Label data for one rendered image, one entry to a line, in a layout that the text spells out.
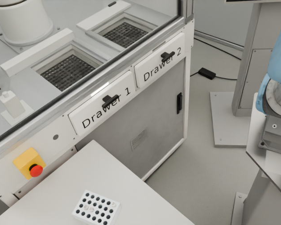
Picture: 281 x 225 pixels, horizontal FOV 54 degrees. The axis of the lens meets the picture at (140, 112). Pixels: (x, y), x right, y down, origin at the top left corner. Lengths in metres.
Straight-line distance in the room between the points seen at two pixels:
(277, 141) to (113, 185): 0.56
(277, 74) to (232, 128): 1.66
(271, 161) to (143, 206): 0.45
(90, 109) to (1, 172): 0.34
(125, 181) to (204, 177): 0.94
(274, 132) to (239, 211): 0.85
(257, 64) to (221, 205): 0.85
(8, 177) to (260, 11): 1.33
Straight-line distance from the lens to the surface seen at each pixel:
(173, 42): 1.18
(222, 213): 1.73
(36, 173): 0.91
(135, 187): 0.93
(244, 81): 1.84
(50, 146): 0.99
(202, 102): 2.19
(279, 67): 0.35
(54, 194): 1.00
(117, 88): 1.02
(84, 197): 0.91
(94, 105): 0.98
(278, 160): 1.03
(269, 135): 0.99
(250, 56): 1.72
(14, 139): 0.89
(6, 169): 0.95
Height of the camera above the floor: 1.59
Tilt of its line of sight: 48 degrees down
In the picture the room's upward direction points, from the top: 9 degrees counter-clockwise
